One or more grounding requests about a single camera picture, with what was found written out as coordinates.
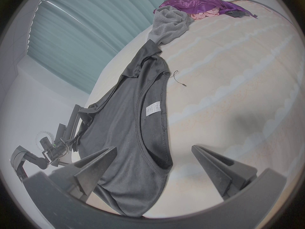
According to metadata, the purple satin garment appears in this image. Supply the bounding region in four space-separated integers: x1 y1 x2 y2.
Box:
158 0 259 18

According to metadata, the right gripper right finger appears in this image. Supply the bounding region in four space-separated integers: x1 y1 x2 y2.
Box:
191 145 258 197

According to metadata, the round white mirror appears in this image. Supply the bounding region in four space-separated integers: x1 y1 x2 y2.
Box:
35 131 52 153

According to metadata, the bed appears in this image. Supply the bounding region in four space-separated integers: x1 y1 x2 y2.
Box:
79 0 305 220

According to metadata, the blue-green curtain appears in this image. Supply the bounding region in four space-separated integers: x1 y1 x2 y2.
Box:
43 0 191 54
25 1 134 95

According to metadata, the black dressing table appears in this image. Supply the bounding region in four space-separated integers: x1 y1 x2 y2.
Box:
56 123 65 140

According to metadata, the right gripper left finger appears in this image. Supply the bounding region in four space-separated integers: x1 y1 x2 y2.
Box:
74 146 118 196

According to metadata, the pink garment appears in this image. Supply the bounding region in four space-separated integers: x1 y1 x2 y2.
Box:
189 9 220 21

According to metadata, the black chest of drawers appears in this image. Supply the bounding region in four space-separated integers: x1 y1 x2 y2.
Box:
64 104 81 139

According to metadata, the grey knit garment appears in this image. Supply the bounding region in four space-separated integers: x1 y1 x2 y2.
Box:
148 5 194 45

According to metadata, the black T-shirt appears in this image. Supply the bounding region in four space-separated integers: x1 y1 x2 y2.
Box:
76 39 187 218

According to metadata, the black lace garment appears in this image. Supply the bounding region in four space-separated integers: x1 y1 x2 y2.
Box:
225 10 251 18

